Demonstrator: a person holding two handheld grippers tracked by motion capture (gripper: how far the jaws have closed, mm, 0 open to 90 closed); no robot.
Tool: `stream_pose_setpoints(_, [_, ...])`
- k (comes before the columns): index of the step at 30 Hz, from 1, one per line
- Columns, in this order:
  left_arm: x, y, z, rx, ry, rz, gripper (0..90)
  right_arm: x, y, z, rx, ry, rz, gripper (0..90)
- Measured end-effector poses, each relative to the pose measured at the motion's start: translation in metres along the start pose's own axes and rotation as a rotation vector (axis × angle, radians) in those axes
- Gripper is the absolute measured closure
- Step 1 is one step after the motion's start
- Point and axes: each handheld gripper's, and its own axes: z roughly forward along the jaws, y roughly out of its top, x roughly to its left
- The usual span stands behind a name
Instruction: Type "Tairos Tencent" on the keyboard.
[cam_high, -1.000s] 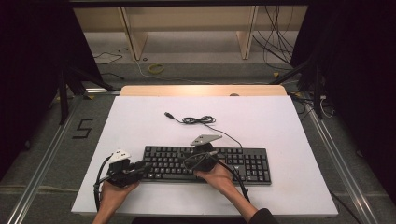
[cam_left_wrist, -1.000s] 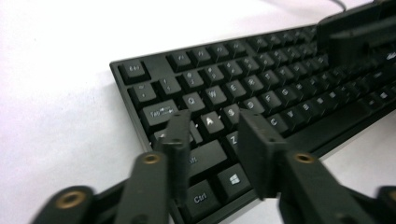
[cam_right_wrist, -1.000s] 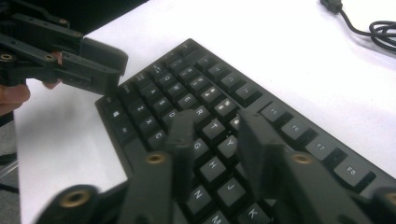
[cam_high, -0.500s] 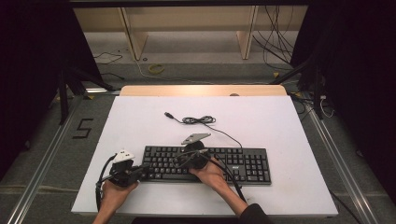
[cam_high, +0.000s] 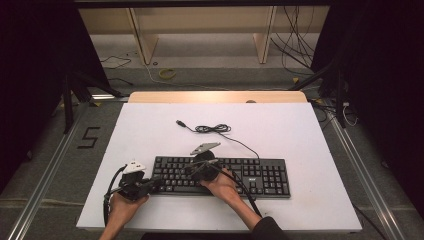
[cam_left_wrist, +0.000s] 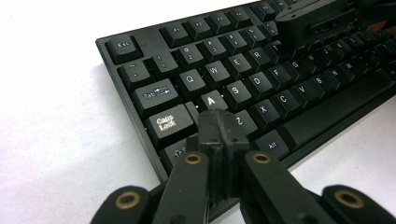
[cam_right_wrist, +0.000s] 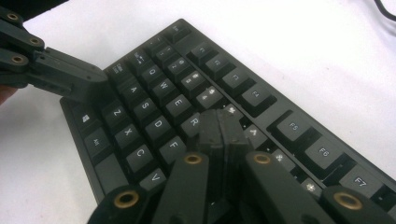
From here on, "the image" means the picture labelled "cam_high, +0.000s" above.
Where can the person's right hand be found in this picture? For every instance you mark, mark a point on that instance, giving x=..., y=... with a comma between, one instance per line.
x=223, y=188

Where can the black metal stand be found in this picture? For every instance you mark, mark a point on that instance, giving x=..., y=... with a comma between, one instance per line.
x=339, y=100
x=68, y=106

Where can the yellow tape roll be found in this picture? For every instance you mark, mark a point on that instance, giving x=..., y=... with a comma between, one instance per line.
x=162, y=75

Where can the black frame bar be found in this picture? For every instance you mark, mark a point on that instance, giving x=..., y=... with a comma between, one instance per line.
x=200, y=3

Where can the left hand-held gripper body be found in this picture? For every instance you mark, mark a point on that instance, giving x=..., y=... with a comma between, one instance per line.
x=133, y=186

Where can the short aluminium rail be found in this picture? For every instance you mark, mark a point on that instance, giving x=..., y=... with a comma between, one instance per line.
x=110, y=97

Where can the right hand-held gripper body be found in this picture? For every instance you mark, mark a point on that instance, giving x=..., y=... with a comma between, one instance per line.
x=205, y=156

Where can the black curtain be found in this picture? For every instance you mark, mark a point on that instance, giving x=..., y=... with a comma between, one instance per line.
x=33, y=83
x=383, y=83

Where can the person's left hand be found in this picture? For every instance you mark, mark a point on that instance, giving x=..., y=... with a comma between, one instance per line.
x=123, y=208

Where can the long aluminium rail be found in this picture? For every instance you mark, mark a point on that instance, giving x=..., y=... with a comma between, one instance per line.
x=366, y=176
x=43, y=186

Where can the black computer keyboard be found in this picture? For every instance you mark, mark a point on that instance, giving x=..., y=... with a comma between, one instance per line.
x=266, y=176

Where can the person's black clothing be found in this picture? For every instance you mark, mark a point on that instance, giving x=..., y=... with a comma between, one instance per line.
x=270, y=230

